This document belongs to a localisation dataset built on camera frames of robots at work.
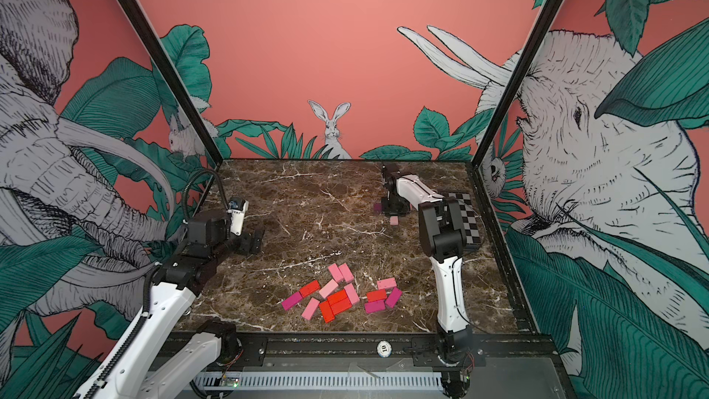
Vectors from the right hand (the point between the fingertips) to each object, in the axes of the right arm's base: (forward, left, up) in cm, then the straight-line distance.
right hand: (391, 209), depth 104 cm
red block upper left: (-31, +27, 0) cm, 41 cm away
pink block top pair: (-25, +19, 0) cm, 32 cm away
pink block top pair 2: (-25, +16, 0) cm, 30 cm away
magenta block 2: (-33, +1, -1) cm, 33 cm away
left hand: (-19, +43, +19) cm, 51 cm away
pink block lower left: (-36, +26, 0) cm, 45 cm away
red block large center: (-35, +17, 0) cm, 39 cm away
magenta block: (-35, +7, -1) cm, 36 cm away
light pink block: (-5, -1, 0) cm, 5 cm away
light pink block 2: (-30, +21, 0) cm, 37 cm away
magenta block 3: (-34, +33, 0) cm, 48 cm away
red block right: (-32, +6, -1) cm, 33 cm away
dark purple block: (+3, +5, -2) cm, 6 cm away
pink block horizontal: (-28, +3, 0) cm, 29 cm away
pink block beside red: (-32, +14, 0) cm, 35 cm away
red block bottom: (-37, +21, -1) cm, 43 cm away
